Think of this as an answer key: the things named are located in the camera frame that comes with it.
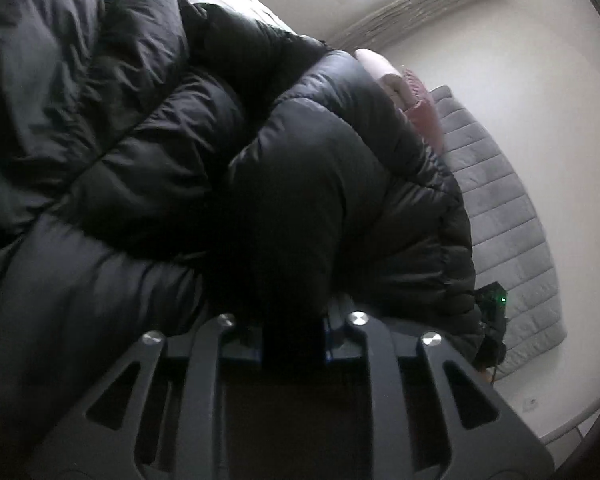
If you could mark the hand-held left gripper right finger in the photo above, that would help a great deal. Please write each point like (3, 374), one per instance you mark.
(336, 352)

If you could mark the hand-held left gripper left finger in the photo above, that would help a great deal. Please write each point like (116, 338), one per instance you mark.
(242, 355)

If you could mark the black puffer jacket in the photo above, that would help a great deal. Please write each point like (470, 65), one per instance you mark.
(155, 160)

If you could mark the grey quilted headboard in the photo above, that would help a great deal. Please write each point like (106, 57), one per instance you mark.
(505, 235)

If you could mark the large pink velvet pillow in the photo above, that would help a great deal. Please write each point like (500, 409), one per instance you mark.
(425, 110)

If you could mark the white folded blanket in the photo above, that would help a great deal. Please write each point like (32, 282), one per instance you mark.
(380, 72)

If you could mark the patterned curtain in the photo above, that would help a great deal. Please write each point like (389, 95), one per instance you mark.
(420, 7)

